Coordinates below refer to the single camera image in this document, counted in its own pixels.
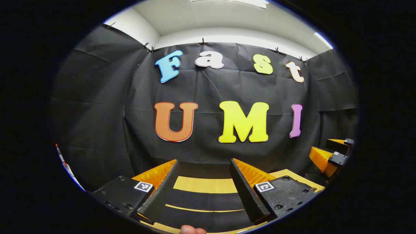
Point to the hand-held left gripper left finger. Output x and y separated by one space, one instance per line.
162 191

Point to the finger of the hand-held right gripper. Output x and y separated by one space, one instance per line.
338 147
320 159

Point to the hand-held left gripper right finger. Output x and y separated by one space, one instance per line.
247 195

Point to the dark jeans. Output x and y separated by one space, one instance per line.
204 199

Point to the white printed banner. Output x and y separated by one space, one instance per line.
66 165

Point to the ceiling light panel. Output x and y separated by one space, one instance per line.
253 3
323 40

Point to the black backdrop cloth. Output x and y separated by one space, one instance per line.
227 87

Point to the row of black cloth clips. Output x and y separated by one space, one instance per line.
203 41

